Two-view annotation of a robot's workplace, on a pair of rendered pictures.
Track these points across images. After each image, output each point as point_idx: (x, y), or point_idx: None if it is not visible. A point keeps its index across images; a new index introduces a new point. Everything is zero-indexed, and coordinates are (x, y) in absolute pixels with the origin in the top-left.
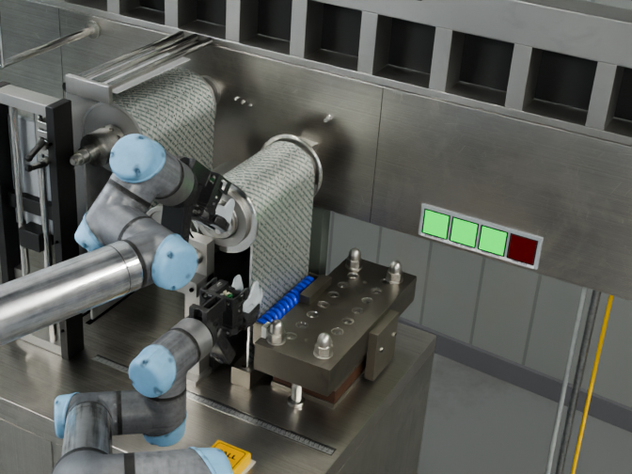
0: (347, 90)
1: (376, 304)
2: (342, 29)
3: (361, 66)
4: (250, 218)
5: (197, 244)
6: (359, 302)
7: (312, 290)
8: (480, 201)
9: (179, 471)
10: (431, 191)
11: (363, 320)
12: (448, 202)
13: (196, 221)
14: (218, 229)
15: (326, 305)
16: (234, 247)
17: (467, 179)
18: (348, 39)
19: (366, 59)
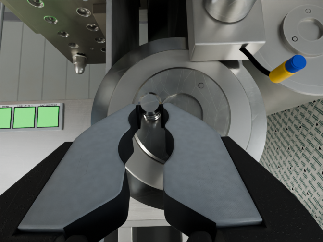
0: (137, 209)
1: (52, 33)
2: (162, 235)
3: (128, 232)
4: None
5: (225, 35)
6: (65, 29)
7: (102, 24)
8: (15, 146)
9: None
10: (56, 142)
11: (29, 10)
12: (41, 137)
13: (210, 141)
14: (104, 139)
15: (82, 12)
16: (144, 55)
17: (27, 162)
18: (157, 228)
19: (124, 239)
